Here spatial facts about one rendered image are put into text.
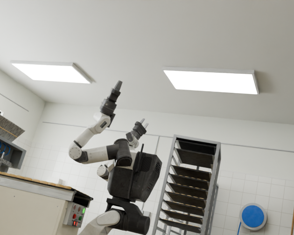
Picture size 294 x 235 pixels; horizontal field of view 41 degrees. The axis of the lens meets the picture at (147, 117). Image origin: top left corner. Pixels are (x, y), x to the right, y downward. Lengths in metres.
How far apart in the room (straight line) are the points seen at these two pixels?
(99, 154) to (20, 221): 0.65
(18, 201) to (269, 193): 4.49
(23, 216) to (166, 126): 4.79
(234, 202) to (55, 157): 3.52
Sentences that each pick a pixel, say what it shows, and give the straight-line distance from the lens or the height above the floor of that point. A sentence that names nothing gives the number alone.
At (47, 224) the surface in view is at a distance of 2.53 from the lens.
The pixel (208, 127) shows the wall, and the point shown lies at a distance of 6.85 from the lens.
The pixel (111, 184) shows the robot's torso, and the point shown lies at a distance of 2.50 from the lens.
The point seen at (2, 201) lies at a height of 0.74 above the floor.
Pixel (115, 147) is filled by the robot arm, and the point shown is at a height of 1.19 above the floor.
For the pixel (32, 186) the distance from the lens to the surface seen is 2.63.
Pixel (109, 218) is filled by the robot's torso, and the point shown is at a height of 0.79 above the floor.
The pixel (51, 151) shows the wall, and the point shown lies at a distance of 8.03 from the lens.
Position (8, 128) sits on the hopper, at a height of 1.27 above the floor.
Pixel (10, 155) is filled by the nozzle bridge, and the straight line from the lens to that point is 3.31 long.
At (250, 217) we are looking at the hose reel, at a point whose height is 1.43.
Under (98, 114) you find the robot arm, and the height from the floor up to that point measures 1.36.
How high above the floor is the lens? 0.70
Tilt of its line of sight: 17 degrees up
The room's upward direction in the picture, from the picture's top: 14 degrees clockwise
